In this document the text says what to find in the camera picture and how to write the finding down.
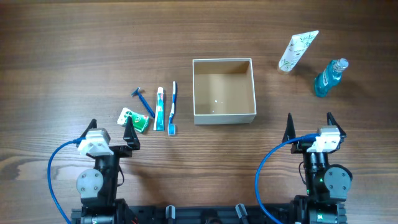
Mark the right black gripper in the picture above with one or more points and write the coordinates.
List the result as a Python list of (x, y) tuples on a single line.
[(290, 133)]

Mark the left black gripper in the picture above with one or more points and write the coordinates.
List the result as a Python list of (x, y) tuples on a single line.
[(132, 142)]

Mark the green white soap packet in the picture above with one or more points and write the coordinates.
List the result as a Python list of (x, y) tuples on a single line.
[(140, 121)]

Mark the teal mouthwash bottle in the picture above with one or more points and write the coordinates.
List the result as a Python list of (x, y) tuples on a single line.
[(330, 77)]

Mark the white green-leaf lotion tube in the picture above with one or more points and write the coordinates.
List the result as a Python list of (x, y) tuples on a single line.
[(297, 46)]

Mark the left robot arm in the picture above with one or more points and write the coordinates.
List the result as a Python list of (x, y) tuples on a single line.
[(98, 186)]

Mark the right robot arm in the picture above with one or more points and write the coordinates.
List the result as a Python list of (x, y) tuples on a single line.
[(327, 184)]

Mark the blue disposable razor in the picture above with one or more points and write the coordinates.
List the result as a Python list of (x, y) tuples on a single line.
[(136, 92)]

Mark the teal white toothpaste tube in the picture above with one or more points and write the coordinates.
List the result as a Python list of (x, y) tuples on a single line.
[(159, 111)]

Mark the blue white toothbrush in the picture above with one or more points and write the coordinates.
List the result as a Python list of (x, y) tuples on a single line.
[(171, 126)]

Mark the white open cardboard box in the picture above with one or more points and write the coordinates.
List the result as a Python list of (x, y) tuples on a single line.
[(223, 91)]

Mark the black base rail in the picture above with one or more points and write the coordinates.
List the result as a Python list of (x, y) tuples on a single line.
[(251, 214)]

